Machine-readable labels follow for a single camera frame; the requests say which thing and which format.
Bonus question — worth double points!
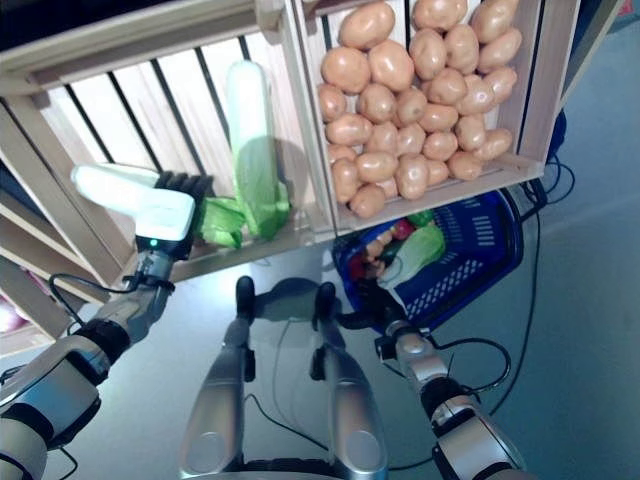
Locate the black floor cable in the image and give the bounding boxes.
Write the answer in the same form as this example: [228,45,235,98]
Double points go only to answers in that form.
[487,149,576,419]

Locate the grey robot torso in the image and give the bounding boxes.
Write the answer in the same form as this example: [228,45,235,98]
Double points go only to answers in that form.
[214,458,386,480]

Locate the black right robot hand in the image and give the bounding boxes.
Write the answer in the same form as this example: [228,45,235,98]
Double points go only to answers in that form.
[342,298,402,335]

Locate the blue plastic shopping basket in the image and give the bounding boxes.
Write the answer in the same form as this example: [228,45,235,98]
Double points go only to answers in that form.
[332,187,525,334]

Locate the light wooden slatted crate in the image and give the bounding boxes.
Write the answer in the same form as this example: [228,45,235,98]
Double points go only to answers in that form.
[284,0,584,236]
[0,0,346,306]

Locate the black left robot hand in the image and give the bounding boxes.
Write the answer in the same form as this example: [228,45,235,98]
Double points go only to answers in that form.
[133,171,217,264]

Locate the wooden display shelf frame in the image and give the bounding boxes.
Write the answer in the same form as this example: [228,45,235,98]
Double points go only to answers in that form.
[0,0,626,361]

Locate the silver robot left leg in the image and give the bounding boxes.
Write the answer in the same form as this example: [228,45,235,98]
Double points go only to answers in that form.
[178,276,257,476]

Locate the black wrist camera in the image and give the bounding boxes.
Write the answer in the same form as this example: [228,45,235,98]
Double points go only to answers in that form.
[374,333,402,362]

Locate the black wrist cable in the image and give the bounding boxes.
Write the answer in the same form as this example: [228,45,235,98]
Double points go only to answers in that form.
[428,337,512,396]
[48,272,176,331]

